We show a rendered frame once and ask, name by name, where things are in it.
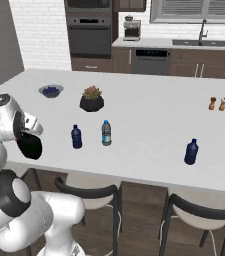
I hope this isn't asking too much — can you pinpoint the window with grey blinds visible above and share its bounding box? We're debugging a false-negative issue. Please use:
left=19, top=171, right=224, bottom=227
left=149, top=0, right=225, bottom=25

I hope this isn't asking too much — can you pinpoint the black dishwasher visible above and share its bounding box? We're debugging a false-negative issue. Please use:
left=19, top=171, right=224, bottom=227
left=131, top=48, right=172, bottom=76

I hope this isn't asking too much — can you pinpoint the dark sink basin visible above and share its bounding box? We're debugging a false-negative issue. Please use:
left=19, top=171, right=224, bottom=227
left=171, top=38, right=225, bottom=48

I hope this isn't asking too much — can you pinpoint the metal tap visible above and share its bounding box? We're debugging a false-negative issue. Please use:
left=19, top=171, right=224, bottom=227
left=198, top=18, right=209, bottom=43

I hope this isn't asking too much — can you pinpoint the brown upper cupboard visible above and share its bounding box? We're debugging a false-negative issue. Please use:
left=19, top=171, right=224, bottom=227
left=112, top=0, right=148, bottom=13

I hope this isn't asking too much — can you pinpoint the brown shaker dark cap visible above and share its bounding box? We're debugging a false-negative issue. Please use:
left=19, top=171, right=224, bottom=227
left=208, top=96, right=218, bottom=111

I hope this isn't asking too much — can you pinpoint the brown lower cupboard run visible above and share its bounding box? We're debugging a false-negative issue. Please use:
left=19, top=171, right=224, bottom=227
left=71, top=46, right=225, bottom=80

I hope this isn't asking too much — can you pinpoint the black microwave oven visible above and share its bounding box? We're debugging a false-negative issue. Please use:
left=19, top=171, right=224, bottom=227
left=64, top=0, right=113, bottom=14

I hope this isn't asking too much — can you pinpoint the succulent plant in black pot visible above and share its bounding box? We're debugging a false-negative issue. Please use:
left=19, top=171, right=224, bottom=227
left=79, top=85, right=105, bottom=113

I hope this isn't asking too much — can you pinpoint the blue bowl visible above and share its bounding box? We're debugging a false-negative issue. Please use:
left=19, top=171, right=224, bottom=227
left=38, top=83, right=65, bottom=99

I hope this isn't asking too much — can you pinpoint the white stool with black back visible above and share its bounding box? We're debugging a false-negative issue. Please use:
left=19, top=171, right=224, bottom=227
left=54, top=171, right=124, bottom=256
left=158, top=189, right=225, bottom=256

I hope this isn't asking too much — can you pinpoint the black built-in oven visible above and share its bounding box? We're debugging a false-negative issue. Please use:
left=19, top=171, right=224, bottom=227
left=66, top=13, right=113, bottom=60

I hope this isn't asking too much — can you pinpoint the silver coffee machine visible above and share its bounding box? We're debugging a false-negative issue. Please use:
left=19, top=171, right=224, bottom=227
left=122, top=15, right=142, bottom=42

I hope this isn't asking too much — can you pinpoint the dark blue glass bottle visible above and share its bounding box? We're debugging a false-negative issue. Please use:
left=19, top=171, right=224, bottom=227
left=71, top=124, right=83, bottom=150
left=183, top=137, right=200, bottom=166

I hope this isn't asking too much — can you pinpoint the clear plastic bottle blue label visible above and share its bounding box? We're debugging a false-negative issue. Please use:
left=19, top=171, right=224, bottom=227
left=101, top=119, right=113, bottom=147

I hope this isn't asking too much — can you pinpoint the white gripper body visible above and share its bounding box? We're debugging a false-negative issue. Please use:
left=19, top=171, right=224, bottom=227
left=22, top=112, right=45, bottom=136

